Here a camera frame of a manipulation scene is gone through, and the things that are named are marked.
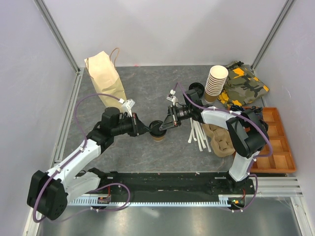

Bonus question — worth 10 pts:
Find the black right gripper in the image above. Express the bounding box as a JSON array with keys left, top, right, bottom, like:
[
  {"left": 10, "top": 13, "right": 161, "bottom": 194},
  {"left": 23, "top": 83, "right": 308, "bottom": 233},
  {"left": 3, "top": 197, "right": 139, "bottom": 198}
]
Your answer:
[{"left": 159, "top": 105, "right": 192, "bottom": 131}]

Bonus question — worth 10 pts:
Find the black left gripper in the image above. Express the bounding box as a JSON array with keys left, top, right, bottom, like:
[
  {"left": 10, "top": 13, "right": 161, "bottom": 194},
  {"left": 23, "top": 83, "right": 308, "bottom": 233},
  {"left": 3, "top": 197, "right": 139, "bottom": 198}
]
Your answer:
[{"left": 112, "top": 113, "right": 151, "bottom": 137}]

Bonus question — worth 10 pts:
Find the black plastic cup lid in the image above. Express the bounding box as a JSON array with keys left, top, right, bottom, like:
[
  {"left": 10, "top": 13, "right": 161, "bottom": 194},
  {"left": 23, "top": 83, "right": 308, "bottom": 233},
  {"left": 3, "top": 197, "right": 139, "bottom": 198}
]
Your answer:
[{"left": 149, "top": 120, "right": 167, "bottom": 138}]

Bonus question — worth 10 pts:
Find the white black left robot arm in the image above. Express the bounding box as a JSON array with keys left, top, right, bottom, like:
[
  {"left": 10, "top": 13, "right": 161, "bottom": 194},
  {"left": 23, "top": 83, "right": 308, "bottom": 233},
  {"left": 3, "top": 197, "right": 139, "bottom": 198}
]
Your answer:
[{"left": 27, "top": 107, "right": 150, "bottom": 223}]

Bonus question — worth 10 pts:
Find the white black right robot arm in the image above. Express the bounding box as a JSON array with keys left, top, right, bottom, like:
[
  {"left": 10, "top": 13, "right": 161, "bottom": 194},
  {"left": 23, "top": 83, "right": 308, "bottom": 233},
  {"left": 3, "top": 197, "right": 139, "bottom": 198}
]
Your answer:
[{"left": 159, "top": 89, "right": 269, "bottom": 194}]

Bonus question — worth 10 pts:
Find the brown paper takeout bag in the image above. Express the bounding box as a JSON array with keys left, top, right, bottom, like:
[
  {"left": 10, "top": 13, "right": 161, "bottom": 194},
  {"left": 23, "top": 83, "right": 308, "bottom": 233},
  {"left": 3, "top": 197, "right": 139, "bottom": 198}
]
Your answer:
[{"left": 84, "top": 51, "right": 127, "bottom": 111}]

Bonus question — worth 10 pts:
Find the white wrapped straw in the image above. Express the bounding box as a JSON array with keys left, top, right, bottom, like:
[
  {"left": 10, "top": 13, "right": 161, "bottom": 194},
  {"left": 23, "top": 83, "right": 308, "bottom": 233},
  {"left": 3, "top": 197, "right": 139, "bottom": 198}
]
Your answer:
[
  {"left": 195, "top": 121, "right": 211, "bottom": 152},
  {"left": 189, "top": 119, "right": 206, "bottom": 151},
  {"left": 193, "top": 120, "right": 200, "bottom": 142},
  {"left": 188, "top": 118, "right": 195, "bottom": 143}
]

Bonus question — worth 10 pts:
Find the stack of black lids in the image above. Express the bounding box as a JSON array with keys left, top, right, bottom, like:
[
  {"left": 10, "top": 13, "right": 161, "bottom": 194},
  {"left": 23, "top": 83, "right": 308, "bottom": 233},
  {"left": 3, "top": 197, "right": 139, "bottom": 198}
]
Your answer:
[{"left": 189, "top": 82, "right": 205, "bottom": 98}]

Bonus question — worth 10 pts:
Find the cardboard cup carrier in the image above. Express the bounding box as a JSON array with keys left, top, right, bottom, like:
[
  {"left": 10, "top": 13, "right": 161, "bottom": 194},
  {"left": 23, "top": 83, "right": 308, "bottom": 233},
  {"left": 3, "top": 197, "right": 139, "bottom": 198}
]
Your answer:
[{"left": 202, "top": 124, "right": 235, "bottom": 157}]

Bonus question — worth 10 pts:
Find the stack of paper cups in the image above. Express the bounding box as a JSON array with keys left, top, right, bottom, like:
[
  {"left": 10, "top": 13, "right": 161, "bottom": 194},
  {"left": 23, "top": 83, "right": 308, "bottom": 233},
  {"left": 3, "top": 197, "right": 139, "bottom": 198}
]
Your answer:
[{"left": 205, "top": 65, "right": 228, "bottom": 103}]

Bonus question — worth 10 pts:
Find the camouflage fabric cloth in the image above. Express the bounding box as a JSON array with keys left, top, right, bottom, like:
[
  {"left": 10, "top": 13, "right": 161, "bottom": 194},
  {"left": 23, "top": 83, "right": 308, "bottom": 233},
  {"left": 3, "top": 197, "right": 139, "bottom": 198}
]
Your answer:
[{"left": 218, "top": 61, "right": 269, "bottom": 108}]

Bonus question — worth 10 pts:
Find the orange compartment tray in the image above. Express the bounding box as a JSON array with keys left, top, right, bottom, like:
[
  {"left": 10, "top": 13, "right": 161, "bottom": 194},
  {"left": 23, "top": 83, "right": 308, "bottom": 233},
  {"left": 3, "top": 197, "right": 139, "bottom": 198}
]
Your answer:
[{"left": 251, "top": 107, "right": 296, "bottom": 174}]

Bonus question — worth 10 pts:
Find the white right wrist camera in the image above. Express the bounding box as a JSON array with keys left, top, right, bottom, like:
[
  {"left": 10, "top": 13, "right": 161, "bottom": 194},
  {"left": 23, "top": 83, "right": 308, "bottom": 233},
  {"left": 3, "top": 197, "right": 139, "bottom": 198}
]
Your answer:
[{"left": 166, "top": 89, "right": 178, "bottom": 106}]

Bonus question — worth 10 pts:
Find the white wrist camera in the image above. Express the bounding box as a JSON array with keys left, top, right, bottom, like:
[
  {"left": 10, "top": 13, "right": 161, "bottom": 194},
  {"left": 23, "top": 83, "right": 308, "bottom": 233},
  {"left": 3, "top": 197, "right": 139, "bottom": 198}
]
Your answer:
[
  {"left": 166, "top": 89, "right": 178, "bottom": 106},
  {"left": 119, "top": 98, "right": 135, "bottom": 116}
]

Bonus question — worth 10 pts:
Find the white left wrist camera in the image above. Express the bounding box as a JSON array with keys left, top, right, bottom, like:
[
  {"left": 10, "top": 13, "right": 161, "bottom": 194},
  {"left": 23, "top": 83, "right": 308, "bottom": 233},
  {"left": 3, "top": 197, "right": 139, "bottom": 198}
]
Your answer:
[{"left": 119, "top": 98, "right": 135, "bottom": 116}]

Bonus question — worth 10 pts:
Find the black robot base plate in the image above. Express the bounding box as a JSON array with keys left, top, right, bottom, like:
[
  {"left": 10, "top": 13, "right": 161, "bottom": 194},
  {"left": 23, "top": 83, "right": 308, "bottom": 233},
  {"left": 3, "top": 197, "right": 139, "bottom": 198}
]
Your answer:
[{"left": 89, "top": 168, "right": 255, "bottom": 195}]

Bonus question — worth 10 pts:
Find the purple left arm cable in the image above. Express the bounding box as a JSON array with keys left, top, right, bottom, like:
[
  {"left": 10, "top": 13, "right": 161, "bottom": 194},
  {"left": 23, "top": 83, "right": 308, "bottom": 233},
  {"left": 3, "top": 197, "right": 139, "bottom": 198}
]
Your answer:
[{"left": 31, "top": 93, "right": 124, "bottom": 223}]

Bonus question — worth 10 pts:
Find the white slotted cable duct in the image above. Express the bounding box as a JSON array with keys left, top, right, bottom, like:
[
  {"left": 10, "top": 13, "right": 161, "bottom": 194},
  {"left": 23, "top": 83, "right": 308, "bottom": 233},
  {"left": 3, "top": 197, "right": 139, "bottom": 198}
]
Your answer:
[{"left": 68, "top": 195, "right": 244, "bottom": 207}]

